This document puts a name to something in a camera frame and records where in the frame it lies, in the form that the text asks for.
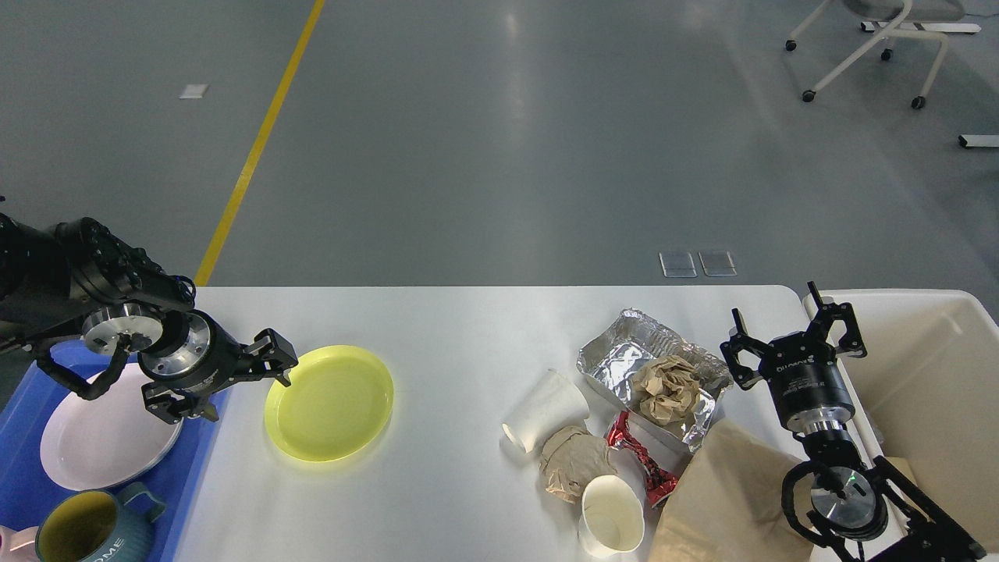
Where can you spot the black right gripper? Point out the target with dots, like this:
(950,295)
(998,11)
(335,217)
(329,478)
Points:
(808,382)

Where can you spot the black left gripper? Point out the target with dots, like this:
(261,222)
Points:
(195,357)

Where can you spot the yellow plastic plate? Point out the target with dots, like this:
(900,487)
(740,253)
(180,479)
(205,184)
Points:
(339,400)

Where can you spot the blue-grey HOME mug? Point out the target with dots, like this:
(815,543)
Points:
(98,525)

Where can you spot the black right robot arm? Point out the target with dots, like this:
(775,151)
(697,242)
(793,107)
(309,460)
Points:
(833,496)

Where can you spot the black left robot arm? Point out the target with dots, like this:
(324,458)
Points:
(82,303)

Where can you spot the floor outlet cover right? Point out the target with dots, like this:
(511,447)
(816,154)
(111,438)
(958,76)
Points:
(718,263)

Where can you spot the floor outlet cover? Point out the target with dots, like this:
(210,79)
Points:
(678,265)
(718,263)

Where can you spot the beige plastic bin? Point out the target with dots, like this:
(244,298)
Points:
(929,385)

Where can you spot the crumpled brown paper ball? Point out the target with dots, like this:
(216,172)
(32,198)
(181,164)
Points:
(667,389)

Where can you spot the pink round plate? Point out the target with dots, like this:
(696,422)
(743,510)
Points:
(93,444)

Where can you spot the white paper box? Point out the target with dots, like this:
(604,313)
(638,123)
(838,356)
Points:
(669,455)

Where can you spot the floor outlet cover left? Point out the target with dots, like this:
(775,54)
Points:
(678,265)

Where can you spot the brown paper bag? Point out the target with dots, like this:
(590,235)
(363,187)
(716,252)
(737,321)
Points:
(727,504)

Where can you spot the red snack wrapper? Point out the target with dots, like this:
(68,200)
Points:
(659,483)

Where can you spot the blue plastic tray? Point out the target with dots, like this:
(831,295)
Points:
(28,495)

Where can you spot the crumpled aluminium foil tray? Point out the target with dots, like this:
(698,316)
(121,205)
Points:
(611,360)

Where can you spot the white paper cup lying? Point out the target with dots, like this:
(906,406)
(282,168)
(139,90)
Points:
(553,403)

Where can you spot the crumpled brown paper wrapper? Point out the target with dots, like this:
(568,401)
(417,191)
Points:
(571,459)

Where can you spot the white paper cup upright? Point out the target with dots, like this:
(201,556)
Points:
(612,519)

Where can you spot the pink mug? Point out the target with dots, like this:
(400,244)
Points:
(19,545)

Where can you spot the white table leg bar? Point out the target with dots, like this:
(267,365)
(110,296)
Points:
(978,141)

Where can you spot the white floor marker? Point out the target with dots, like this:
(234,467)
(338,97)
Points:
(193,91)

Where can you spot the white far base bar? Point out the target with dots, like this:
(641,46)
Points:
(947,28)

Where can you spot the white rolling chair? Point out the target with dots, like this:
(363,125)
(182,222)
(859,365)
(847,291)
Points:
(896,12)

